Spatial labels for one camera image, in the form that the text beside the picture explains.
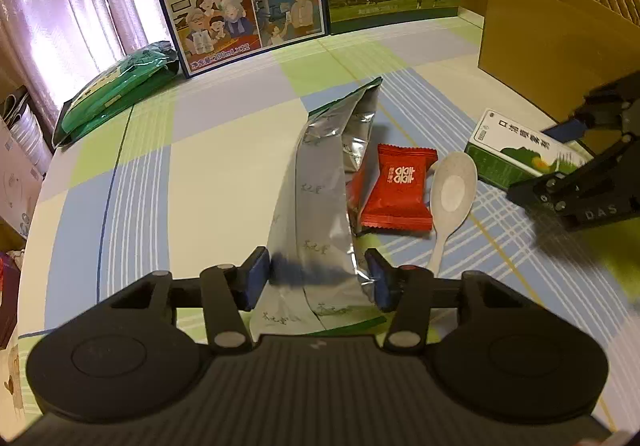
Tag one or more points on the purple curtain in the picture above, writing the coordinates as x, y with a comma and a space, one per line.
54, 47

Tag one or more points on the white spoon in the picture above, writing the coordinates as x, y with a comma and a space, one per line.
452, 195

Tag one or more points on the red candy packet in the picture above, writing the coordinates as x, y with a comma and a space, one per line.
397, 200

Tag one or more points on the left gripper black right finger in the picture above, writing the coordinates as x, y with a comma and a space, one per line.
407, 292

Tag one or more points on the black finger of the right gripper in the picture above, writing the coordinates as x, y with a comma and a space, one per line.
612, 107
603, 191

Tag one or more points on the silver foil bag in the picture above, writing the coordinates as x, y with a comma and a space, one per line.
318, 282

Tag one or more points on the brown cardboard box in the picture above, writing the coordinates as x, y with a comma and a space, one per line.
553, 52

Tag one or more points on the green white medicine box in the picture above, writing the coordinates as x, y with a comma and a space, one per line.
506, 152

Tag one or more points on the green plastic package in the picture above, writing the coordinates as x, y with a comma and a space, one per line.
117, 89

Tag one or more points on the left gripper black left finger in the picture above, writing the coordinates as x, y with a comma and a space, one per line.
226, 290

